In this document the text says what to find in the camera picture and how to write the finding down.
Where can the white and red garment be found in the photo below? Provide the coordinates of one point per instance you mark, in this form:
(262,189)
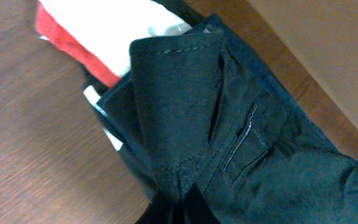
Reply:
(98,33)

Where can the black white striped garment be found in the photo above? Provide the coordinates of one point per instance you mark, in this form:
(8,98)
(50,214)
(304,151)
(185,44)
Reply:
(93,90)

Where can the black shorts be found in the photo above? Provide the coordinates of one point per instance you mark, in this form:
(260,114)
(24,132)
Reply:
(215,138)

